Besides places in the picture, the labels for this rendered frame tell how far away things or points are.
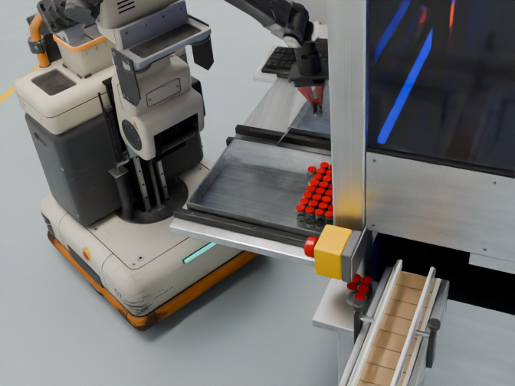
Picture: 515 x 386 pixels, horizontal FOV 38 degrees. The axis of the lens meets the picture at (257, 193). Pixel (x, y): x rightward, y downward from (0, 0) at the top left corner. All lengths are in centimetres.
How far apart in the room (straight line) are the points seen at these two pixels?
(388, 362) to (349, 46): 54
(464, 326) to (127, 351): 138
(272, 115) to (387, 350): 85
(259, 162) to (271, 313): 92
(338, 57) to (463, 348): 69
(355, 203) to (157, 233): 129
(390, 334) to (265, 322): 128
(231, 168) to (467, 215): 69
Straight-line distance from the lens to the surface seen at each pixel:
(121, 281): 247
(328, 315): 146
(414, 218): 138
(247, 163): 182
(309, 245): 141
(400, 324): 139
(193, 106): 225
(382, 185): 135
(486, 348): 159
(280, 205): 169
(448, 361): 165
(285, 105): 202
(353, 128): 129
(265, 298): 268
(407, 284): 145
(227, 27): 436
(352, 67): 122
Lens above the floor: 200
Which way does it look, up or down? 40 degrees down
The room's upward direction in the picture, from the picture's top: 7 degrees counter-clockwise
